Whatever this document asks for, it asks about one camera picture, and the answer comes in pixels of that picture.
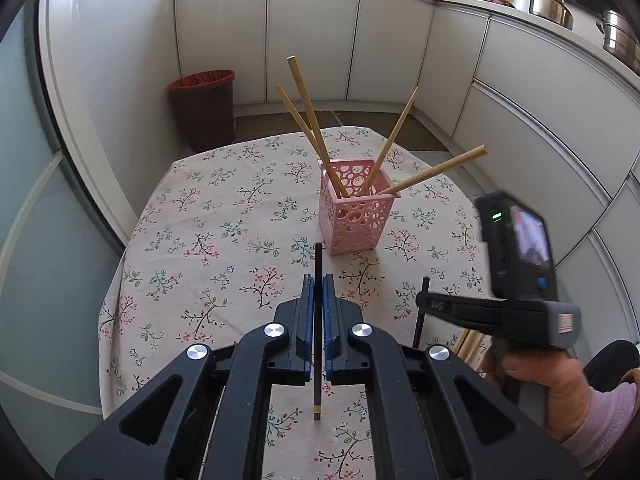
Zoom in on black chopstick gold band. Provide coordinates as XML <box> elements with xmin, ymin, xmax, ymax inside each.
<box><xmin>312</xmin><ymin>243</ymin><xmax>323</xmax><ymax>422</ymax></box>

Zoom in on bamboo chopstick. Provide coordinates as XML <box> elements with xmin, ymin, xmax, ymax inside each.
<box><xmin>358</xmin><ymin>87</ymin><xmax>420</xmax><ymax>196</ymax></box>
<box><xmin>457</xmin><ymin>330</ymin><xmax>485</xmax><ymax>364</ymax></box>
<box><xmin>274</xmin><ymin>84</ymin><xmax>347</xmax><ymax>198</ymax></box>
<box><xmin>380</xmin><ymin>144</ymin><xmax>488</xmax><ymax>194</ymax></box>
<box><xmin>451</xmin><ymin>328</ymin><xmax>470</xmax><ymax>354</ymax></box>
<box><xmin>286</xmin><ymin>55</ymin><xmax>347</xmax><ymax>198</ymax></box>

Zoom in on pink sleeve forearm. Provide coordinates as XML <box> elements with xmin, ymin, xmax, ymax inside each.
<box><xmin>562</xmin><ymin>382</ymin><xmax>638</xmax><ymax>469</ymax></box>

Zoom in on white kitchen base cabinets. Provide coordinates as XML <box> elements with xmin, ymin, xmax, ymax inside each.
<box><xmin>174</xmin><ymin>0</ymin><xmax>639</xmax><ymax>349</ymax></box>

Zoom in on person's right hand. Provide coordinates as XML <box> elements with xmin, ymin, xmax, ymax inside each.
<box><xmin>480</xmin><ymin>349</ymin><xmax>591</xmax><ymax>442</ymax></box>

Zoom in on pink perforated utensil basket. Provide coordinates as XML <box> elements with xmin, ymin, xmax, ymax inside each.
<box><xmin>318</xmin><ymin>158</ymin><xmax>400</xmax><ymax>256</ymax></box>

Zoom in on floral tablecloth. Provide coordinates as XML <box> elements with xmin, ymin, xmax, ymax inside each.
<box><xmin>96</xmin><ymin>126</ymin><xmax>497</xmax><ymax>480</ymax></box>

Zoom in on brown floor mat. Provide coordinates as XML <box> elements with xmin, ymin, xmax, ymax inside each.
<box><xmin>335</xmin><ymin>110</ymin><xmax>447</xmax><ymax>152</ymax></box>
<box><xmin>234</xmin><ymin>112</ymin><xmax>342</xmax><ymax>143</ymax></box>

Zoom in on dark bin with red liner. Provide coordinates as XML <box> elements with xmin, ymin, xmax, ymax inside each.
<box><xmin>168</xmin><ymin>70</ymin><xmax>235</xmax><ymax>153</ymax></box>

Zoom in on stainless steel steamer pot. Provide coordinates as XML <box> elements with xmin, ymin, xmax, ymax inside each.
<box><xmin>597</xmin><ymin>10</ymin><xmax>640</xmax><ymax>74</ymax></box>

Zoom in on stainless steel kettle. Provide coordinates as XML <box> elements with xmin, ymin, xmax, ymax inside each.
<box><xmin>528</xmin><ymin>0</ymin><xmax>574</xmax><ymax>30</ymax></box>

